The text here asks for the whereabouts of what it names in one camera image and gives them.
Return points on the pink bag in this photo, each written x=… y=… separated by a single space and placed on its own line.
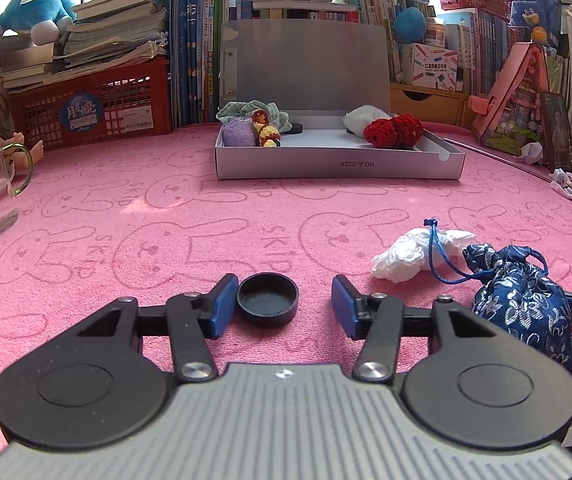
x=516 y=85

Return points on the black round disc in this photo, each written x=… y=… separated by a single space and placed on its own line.
x=295 y=128

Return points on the blue printed carton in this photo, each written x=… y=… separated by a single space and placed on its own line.
x=533 y=5

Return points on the row of thin books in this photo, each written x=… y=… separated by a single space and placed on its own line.
x=486 y=45

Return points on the grey lidded storage box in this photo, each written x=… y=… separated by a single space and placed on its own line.
x=316 y=70

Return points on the wooden drawer organiser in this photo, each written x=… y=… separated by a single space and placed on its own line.
x=426 y=102

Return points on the row of tall blue books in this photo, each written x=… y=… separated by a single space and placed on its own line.
x=191 y=60

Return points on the red crochet ball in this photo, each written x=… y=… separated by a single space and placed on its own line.
x=408 y=127
x=381 y=132

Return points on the pink rabbit print mat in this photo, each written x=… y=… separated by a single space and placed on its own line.
x=166 y=210

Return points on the purple plush toy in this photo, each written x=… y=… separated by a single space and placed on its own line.
x=238 y=132

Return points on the blue and white plush toy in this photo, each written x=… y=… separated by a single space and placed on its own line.
x=31 y=10

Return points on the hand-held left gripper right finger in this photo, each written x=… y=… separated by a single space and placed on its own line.
x=342 y=306

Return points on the white fluffy plush toy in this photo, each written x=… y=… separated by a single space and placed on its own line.
x=363 y=117

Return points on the blue plush ball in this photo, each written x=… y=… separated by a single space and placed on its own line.
x=409 y=25

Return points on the stack of lying books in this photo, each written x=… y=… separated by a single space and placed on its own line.
x=111 y=30

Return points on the small crumpled white paper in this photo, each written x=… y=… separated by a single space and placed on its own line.
x=531 y=151

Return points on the crumpled white tissue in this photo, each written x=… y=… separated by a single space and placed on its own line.
x=411 y=255

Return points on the black round cap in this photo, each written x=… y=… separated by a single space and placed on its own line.
x=267 y=302

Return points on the white colourful printed box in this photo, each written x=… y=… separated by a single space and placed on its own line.
x=431 y=67

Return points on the red plastic crate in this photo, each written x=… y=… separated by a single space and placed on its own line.
x=116 y=105

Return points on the yellow and red crochet doll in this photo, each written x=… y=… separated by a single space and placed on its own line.
x=266 y=130

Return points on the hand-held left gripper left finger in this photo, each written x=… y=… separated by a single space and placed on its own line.
x=223 y=306

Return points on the row of colourful small books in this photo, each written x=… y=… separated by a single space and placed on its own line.
x=376 y=5

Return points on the green checked cloth pouch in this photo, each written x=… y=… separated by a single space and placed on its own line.
x=236 y=108

